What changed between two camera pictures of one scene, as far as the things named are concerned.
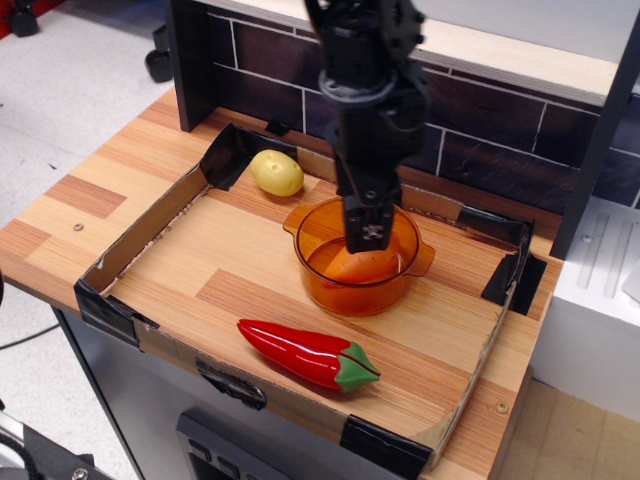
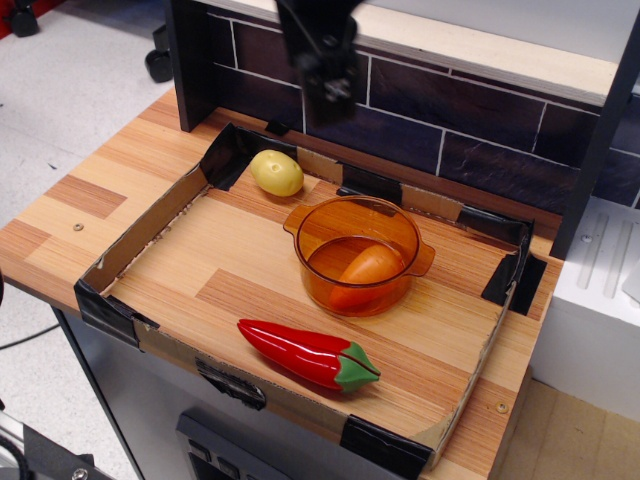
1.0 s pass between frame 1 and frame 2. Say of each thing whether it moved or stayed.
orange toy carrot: moved
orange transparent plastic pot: stayed
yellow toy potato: stayed
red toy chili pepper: stayed
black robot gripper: moved
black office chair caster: stayed
